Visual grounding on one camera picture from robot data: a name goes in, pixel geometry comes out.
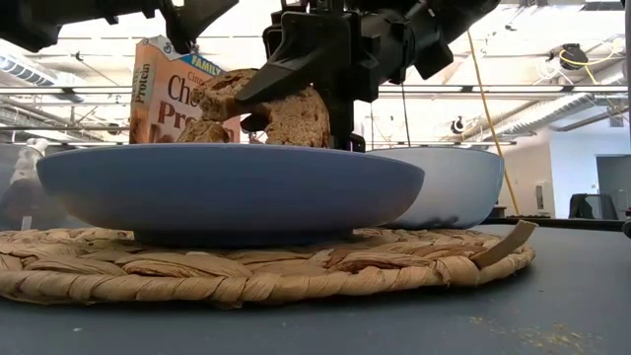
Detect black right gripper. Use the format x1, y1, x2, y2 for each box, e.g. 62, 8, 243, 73
235, 0, 500, 152

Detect yellow cable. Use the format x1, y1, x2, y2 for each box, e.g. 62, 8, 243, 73
465, 32, 522, 217

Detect white ceiling air duct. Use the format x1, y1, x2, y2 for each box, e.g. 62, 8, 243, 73
485, 73, 631, 139

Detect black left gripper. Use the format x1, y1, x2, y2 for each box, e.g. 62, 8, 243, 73
0, 0, 241, 54

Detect Cheerios Protein cereal box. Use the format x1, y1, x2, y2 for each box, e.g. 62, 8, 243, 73
128, 35, 243, 145

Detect silver ceiling air duct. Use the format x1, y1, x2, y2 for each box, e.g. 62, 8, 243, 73
0, 51, 88, 103

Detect ceiling light strip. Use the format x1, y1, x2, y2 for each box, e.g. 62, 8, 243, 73
0, 83, 631, 96

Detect light blue bowl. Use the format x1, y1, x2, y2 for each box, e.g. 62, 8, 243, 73
367, 146, 506, 231

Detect round woven straw placemat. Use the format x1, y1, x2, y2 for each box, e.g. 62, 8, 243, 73
0, 220, 538, 310

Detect brown bread slice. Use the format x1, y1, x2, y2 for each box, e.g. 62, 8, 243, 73
176, 67, 331, 148

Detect black table frame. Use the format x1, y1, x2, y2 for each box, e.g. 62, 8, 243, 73
482, 215, 631, 233

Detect black office chair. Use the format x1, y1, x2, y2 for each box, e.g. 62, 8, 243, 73
568, 192, 619, 221

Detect blue ceramic bowl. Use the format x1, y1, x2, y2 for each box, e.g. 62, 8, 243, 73
35, 142, 426, 248

